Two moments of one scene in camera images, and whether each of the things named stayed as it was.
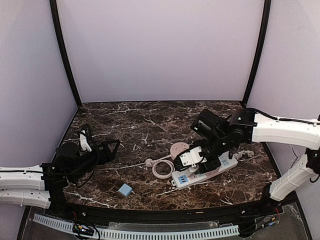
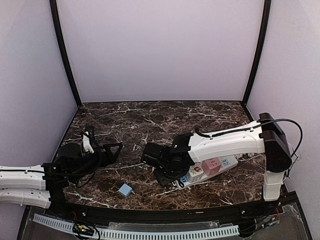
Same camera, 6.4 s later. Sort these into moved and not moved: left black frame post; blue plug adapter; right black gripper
Moved: right black gripper
Not moved: blue plug adapter; left black frame post
